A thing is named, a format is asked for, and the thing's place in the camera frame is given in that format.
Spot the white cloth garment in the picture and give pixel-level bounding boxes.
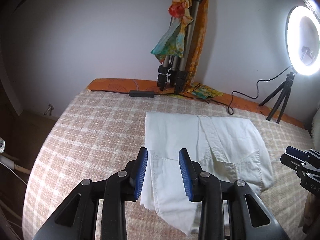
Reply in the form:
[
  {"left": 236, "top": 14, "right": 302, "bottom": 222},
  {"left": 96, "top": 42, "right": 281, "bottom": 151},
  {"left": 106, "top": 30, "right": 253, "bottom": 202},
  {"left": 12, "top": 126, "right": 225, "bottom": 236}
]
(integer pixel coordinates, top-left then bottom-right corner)
[{"left": 140, "top": 112, "right": 273, "bottom": 235}]

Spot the person's right hand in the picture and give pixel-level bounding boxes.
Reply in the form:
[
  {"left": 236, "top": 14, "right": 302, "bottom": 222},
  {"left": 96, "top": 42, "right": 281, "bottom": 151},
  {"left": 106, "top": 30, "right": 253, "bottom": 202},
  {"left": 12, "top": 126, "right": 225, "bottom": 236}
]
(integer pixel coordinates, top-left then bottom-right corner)
[{"left": 298, "top": 192, "right": 319, "bottom": 233}]

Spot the green striped white pillow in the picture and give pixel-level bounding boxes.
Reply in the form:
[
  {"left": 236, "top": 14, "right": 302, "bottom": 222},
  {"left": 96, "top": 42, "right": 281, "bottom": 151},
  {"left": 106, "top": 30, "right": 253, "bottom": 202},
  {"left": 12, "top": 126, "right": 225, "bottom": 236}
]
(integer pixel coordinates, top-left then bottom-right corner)
[{"left": 311, "top": 109, "right": 320, "bottom": 148}]

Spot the pink plaid bed blanket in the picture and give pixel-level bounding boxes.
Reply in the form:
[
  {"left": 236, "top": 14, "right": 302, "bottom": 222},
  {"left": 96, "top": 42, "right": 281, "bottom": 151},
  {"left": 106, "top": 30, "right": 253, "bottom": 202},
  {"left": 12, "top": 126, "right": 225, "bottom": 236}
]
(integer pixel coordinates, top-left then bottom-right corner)
[{"left": 22, "top": 90, "right": 313, "bottom": 239}]

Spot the orange bed sheet edge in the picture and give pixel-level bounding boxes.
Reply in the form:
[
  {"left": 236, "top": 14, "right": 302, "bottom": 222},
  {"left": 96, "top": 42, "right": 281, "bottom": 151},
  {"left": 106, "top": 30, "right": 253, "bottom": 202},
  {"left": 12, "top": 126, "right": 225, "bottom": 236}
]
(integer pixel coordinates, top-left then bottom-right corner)
[{"left": 85, "top": 77, "right": 306, "bottom": 130}]

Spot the colourful floral scarf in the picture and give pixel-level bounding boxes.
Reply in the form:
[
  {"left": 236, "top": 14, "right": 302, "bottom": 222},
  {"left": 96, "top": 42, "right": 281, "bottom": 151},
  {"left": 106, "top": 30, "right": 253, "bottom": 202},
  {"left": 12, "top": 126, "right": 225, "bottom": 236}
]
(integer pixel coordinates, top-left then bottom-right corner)
[{"left": 150, "top": 0, "right": 224, "bottom": 99}]

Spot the black inline cable controller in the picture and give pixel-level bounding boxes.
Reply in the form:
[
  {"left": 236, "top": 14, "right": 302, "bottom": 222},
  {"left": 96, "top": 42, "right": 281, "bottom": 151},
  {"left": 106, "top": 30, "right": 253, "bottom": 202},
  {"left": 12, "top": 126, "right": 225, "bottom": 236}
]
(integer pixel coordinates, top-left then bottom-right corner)
[{"left": 129, "top": 90, "right": 155, "bottom": 98}]

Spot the black power cable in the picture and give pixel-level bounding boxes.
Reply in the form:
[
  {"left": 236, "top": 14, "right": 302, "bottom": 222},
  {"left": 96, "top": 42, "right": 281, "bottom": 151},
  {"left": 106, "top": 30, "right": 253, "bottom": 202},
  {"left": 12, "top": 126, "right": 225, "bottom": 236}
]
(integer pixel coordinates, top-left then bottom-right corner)
[{"left": 154, "top": 65, "right": 293, "bottom": 116}]

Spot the white ring light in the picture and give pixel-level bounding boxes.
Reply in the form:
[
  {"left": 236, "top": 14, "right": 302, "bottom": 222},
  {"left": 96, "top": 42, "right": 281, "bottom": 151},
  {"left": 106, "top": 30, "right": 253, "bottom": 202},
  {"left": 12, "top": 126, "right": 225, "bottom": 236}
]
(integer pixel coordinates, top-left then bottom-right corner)
[{"left": 286, "top": 6, "right": 319, "bottom": 76}]

